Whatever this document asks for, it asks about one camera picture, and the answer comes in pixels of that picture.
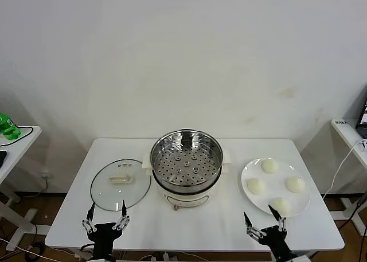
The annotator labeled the round white plate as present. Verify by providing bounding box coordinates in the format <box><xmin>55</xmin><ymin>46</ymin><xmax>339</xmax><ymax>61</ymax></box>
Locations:
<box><xmin>240</xmin><ymin>158</ymin><xmax>311</xmax><ymax>217</ymax></box>

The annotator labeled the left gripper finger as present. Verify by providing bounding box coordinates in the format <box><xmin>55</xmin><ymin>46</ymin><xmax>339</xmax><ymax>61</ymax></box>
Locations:
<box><xmin>112</xmin><ymin>200</ymin><xmax>132</xmax><ymax>232</ymax></box>
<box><xmin>81</xmin><ymin>202</ymin><xmax>97</xmax><ymax>234</ymax></box>

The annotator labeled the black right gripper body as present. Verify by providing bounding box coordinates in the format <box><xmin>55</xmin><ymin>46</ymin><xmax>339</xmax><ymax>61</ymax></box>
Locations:
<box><xmin>259</xmin><ymin>226</ymin><xmax>290</xmax><ymax>260</ymax></box>

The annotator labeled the black coiled floor cable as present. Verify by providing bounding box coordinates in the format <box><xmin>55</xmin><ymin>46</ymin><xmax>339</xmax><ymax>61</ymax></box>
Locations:
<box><xmin>24</xmin><ymin>241</ymin><xmax>46</xmax><ymax>259</ymax></box>

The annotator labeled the thin black desk cable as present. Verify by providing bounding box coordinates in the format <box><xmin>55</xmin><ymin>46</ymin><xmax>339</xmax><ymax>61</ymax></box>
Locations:
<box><xmin>0</xmin><ymin>126</ymin><xmax>34</xmax><ymax>147</ymax></box>

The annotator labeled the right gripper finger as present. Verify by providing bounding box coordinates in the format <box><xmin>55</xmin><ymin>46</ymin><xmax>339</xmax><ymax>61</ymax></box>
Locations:
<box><xmin>243</xmin><ymin>212</ymin><xmax>264</xmax><ymax>242</ymax></box>
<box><xmin>268</xmin><ymin>204</ymin><xmax>288</xmax><ymax>233</ymax></box>

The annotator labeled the round glass pot lid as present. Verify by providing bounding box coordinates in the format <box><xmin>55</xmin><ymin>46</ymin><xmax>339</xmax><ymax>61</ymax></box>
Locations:
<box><xmin>90</xmin><ymin>158</ymin><xmax>152</xmax><ymax>212</ymax></box>

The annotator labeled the white side desk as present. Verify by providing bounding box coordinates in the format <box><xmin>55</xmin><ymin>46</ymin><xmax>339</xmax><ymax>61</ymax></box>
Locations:
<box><xmin>0</xmin><ymin>126</ymin><xmax>43</xmax><ymax>251</ymax></box>
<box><xmin>329</xmin><ymin>118</ymin><xmax>367</xmax><ymax>237</ymax></box>

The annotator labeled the black laptop screen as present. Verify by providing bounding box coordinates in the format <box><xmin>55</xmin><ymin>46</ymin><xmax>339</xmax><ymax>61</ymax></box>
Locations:
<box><xmin>355</xmin><ymin>100</ymin><xmax>367</xmax><ymax>138</ymax></box>

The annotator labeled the white power cable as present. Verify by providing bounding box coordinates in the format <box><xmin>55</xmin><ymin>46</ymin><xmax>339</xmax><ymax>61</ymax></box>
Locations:
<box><xmin>321</xmin><ymin>140</ymin><xmax>367</xmax><ymax>200</ymax></box>

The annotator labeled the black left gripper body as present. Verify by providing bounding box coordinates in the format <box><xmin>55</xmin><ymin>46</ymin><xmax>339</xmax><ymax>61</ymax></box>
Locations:
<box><xmin>87</xmin><ymin>223</ymin><xmax>123</xmax><ymax>259</ymax></box>

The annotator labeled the cream electric cooker pot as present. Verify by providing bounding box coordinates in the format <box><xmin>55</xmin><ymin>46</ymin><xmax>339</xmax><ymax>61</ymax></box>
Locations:
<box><xmin>142</xmin><ymin>148</ymin><xmax>235</xmax><ymax>211</ymax></box>

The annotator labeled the white steamed baozi bun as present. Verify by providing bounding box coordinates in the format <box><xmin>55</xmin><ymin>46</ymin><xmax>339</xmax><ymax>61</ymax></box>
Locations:
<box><xmin>286</xmin><ymin>175</ymin><xmax>306</xmax><ymax>193</ymax></box>
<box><xmin>271</xmin><ymin>197</ymin><xmax>292</xmax><ymax>216</ymax></box>
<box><xmin>247</xmin><ymin>178</ymin><xmax>266</xmax><ymax>194</ymax></box>
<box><xmin>261</xmin><ymin>158</ymin><xmax>279</xmax><ymax>175</ymax></box>

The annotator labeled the green plastic bottle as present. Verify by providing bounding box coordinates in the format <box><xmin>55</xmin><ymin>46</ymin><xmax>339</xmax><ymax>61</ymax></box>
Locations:
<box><xmin>0</xmin><ymin>112</ymin><xmax>22</xmax><ymax>141</ymax></box>

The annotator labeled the dark grey floor cable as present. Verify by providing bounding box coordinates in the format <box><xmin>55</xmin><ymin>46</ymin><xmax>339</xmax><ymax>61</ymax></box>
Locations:
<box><xmin>337</xmin><ymin>191</ymin><xmax>367</xmax><ymax>237</ymax></box>

